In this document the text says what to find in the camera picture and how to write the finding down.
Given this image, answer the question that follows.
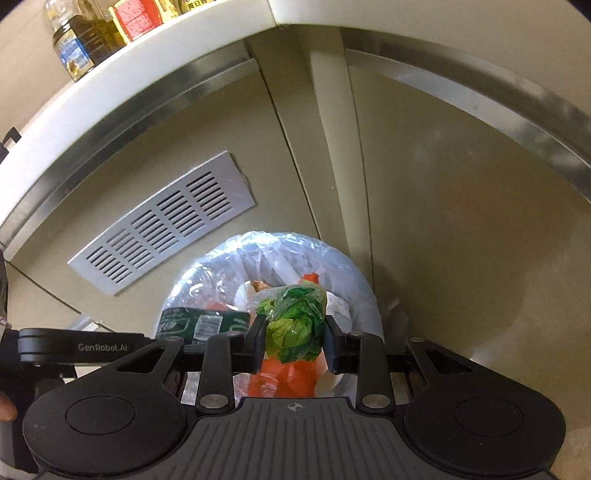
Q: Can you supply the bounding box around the green wrapper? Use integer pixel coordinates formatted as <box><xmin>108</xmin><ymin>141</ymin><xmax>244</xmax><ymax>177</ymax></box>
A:
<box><xmin>256</xmin><ymin>285</ymin><xmax>328</xmax><ymax>363</ymax></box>

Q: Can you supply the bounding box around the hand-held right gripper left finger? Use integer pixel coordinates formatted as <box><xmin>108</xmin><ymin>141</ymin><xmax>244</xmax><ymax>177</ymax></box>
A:
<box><xmin>108</xmin><ymin>314</ymin><xmax>269</xmax><ymax>415</ymax></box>

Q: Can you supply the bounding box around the orange plastic bag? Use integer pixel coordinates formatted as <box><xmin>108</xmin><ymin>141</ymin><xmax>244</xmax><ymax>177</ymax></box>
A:
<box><xmin>248</xmin><ymin>356</ymin><xmax>320</xmax><ymax>398</ymax></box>

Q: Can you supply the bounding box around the grey cabinet vent grille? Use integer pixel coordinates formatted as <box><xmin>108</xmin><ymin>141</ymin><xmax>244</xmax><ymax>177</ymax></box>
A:
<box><xmin>67</xmin><ymin>150</ymin><xmax>256</xmax><ymax>296</ymax></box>

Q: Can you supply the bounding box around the dark green carton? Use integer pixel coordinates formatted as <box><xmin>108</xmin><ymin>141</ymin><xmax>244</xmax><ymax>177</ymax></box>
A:
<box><xmin>154</xmin><ymin>307</ymin><xmax>254</xmax><ymax>343</ymax></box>

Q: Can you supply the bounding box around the yellow oil bottle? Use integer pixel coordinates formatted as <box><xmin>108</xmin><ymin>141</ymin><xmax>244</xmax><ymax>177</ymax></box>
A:
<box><xmin>76</xmin><ymin>0</ymin><xmax>133</xmax><ymax>47</ymax></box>

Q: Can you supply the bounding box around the oil bottle with blue label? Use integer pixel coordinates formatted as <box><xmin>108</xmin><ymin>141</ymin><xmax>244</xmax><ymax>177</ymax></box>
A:
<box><xmin>44</xmin><ymin>0</ymin><xmax>100</xmax><ymax>84</ymax></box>

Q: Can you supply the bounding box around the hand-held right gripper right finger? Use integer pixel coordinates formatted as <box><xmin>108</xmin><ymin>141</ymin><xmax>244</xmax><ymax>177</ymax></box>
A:
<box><xmin>324</xmin><ymin>315</ymin><xmax>477</xmax><ymax>411</ymax></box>

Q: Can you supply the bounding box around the waste bin with blue liner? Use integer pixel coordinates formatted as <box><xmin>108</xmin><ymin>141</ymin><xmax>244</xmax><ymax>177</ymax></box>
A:
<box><xmin>157</xmin><ymin>229</ymin><xmax>386</xmax><ymax>402</ymax></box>

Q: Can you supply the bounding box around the white plastic bag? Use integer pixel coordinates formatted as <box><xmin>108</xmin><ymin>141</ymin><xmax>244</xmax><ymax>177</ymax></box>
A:
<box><xmin>324</xmin><ymin>292</ymin><xmax>356</xmax><ymax>331</ymax></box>

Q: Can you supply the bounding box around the oil bottle with red handle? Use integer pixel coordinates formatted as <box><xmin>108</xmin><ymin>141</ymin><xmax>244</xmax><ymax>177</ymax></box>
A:
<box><xmin>107</xmin><ymin>0</ymin><xmax>180</xmax><ymax>31</ymax></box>

